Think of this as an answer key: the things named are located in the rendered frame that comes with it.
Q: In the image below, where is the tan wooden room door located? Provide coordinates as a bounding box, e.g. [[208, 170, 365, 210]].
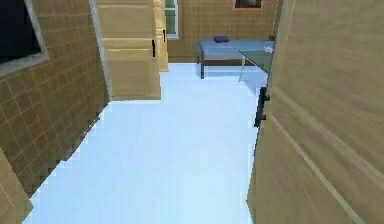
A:
[[246, 0, 384, 224], [153, 0, 170, 73], [94, 0, 162, 102]]

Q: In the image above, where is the green glass table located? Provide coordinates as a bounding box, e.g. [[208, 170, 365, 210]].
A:
[[237, 49, 274, 83]]

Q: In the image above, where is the white framed window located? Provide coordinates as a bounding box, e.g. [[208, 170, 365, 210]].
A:
[[164, 0, 180, 40]]

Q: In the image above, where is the blue bed with dark frame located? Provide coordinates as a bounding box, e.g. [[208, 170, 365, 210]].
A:
[[196, 39, 276, 80]]

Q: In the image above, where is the orange framed wall picture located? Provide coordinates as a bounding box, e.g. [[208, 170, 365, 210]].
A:
[[231, 0, 266, 13]]

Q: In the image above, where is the dark window with grey frame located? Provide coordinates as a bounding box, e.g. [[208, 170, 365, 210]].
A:
[[0, 0, 50, 78]]

